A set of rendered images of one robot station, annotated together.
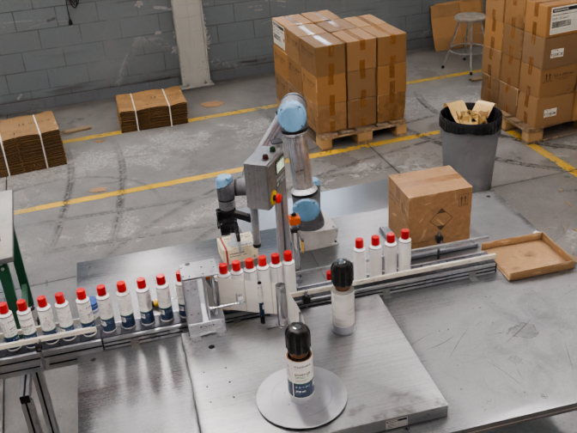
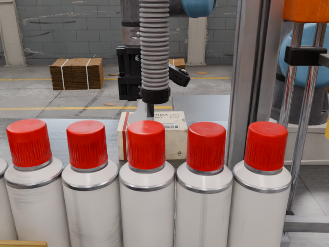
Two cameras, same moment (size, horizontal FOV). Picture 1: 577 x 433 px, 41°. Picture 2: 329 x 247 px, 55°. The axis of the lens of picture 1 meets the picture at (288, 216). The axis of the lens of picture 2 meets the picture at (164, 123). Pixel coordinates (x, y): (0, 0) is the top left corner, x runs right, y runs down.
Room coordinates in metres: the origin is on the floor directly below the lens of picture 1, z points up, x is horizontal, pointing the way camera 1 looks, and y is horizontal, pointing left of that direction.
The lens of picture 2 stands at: (2.31, 0.04, 1.19)
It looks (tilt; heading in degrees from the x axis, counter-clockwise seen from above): 22 degrees down; 14
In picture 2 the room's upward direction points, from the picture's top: straight up
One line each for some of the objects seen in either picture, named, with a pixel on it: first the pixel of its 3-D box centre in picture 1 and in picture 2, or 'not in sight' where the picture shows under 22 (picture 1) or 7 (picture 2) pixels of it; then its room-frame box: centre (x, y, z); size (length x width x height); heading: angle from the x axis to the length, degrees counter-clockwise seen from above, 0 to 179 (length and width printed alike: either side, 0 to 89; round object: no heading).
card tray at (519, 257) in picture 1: (526, 255); not in sight; (2.79, -1.02, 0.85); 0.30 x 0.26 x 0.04; 102
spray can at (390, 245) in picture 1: (391, 255); not in sight; (2.66, -0.41, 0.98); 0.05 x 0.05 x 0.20
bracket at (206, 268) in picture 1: (198, 269); not in sight; (2.40, 0.35, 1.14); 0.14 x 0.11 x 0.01; 102
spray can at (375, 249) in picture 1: (375, 258); not in sight; (2.64, -0.34, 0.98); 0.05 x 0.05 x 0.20
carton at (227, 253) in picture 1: (237, 247); (152, 134); (2.99, 0.24, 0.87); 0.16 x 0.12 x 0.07; 106
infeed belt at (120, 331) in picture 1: (306, 295); not in sight; (2.58, -0.05, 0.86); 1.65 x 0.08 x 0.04; 102
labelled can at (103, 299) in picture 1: (105, 308); not in sight; (2.42, 0.72, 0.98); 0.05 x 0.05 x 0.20
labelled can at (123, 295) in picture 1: (124, 304); not in sight; (2.43, 0.65, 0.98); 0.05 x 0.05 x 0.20
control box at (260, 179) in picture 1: (265, 178); not in sight; (2.64, 0.08, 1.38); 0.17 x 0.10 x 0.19; 157
